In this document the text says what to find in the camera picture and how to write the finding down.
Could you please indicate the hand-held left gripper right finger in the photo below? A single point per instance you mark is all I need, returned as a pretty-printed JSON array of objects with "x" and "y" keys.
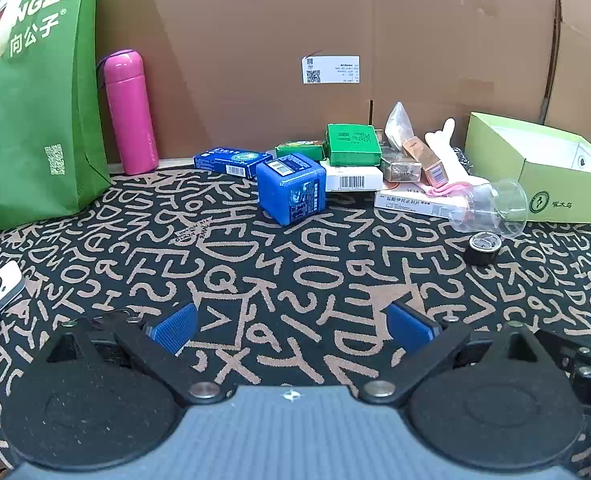
[{"x": 410, "y": 330}]

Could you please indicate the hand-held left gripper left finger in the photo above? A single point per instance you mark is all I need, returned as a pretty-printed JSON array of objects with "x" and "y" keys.
[{"x": 175, "y": 327}]

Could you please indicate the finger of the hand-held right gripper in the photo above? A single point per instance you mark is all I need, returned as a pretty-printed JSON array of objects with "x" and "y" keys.
[{"x": 575, "y": 347}]

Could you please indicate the black tape roll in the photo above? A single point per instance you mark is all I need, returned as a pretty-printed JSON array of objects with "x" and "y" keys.
[{"x": 480, "y": 252}]

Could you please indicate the white medicine box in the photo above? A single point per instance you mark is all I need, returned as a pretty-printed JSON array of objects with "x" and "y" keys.
[{"x": 410, "y": 202}]

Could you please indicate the light green cardboard box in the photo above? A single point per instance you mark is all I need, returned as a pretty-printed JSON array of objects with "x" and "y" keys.
[{"x": 565, "y": 195}]

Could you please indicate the clear plastic cup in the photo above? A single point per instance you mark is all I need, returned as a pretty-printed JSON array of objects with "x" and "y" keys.
[{"x": 505, "y": 205}]

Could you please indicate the white barcode box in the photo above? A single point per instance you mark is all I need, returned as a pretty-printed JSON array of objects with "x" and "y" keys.
[{"x": 355, "y": 177}]

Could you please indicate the rose gold box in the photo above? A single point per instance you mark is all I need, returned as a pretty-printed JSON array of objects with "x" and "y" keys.
[{"x": 425, "y": 160}]

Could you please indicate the blue cube box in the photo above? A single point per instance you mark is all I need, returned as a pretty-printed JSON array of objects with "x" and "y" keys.
[{"x": 290, "y": 190}]

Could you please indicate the white glove with pink cuff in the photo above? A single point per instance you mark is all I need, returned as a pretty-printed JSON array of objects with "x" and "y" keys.
[{"x": 445, "y": 150}]

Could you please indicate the square green box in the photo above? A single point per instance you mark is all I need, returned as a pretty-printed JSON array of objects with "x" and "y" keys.
[{"x": 353, "y": 144}]

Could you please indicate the clear plastic bag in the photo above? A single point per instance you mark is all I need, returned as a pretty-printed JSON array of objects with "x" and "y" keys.
[{"x": 399, "y": 125}]

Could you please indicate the small long green box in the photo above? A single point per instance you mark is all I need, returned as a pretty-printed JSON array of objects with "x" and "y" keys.
[{"x": 300, "y": 150}]

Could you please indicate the black letter-patterned mat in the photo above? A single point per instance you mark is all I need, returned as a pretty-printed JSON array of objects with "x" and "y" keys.
[{"x": 275, "y": 260}]

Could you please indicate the flat blue box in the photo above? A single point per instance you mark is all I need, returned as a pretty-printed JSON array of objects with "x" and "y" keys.
[{"x": 230, "y": 160}]

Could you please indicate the pink thermos bottle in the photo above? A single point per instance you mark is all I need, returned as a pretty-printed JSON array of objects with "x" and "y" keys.
[{"x": 128, "y": 110}]

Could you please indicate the green shopping bag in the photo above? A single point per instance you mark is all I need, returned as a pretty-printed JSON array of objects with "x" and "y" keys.
[{"x": 40, "y": 110}]

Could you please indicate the brown cardboard side sheet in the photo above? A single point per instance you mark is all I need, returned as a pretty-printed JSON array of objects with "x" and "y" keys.
[{"x": 585, "y": 50}]

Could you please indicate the white shipping label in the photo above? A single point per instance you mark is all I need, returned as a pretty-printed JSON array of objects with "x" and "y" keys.
[{"x": 330, "y": 70}]

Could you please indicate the large brown cardboard sheet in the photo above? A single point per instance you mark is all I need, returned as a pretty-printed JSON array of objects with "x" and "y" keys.
[{"x": 275, "y": 20}]

